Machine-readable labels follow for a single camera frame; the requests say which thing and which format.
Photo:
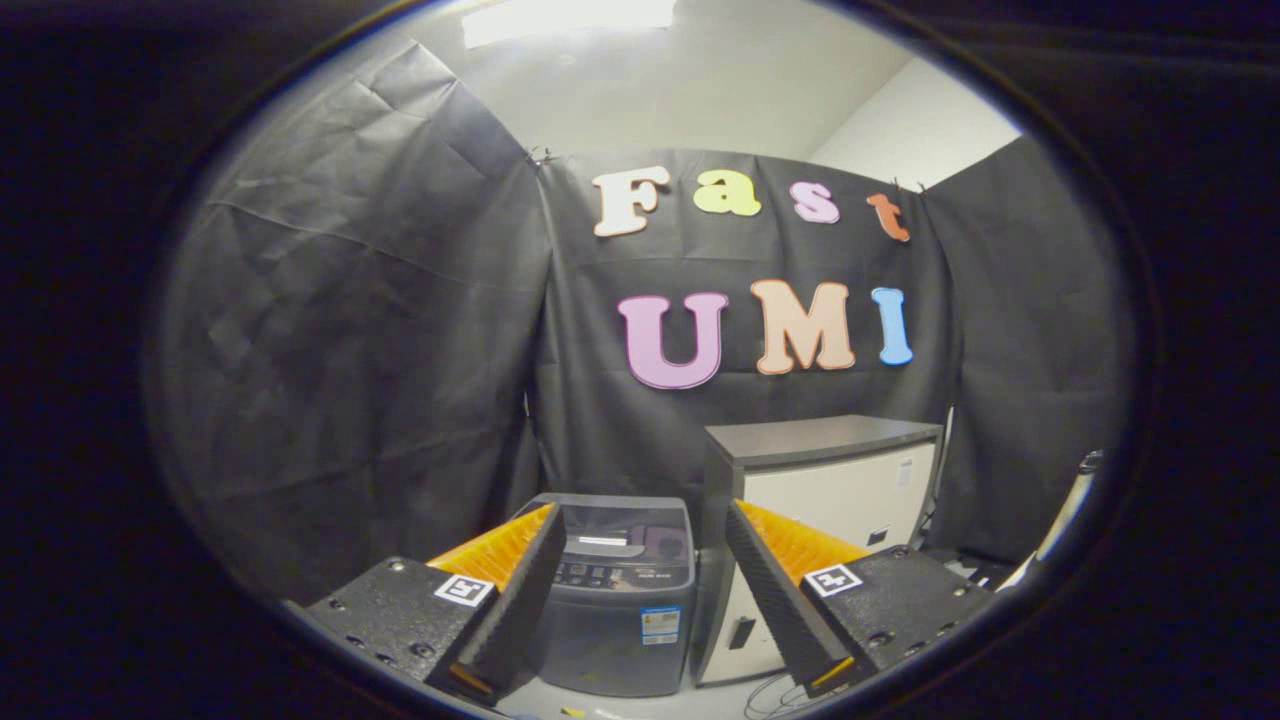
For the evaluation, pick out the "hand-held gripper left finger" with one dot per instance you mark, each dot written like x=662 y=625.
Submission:
x=510 y=600

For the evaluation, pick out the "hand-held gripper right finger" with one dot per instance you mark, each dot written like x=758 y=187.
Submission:
x=780 y=600

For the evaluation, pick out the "grey washing machine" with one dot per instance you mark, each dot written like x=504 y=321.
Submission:
x=600 y=645

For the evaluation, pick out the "beige cabinet with grey top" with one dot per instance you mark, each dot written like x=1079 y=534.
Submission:
x=830 y=480

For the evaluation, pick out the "black backdrop cloth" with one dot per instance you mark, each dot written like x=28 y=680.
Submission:
x=350 y=350

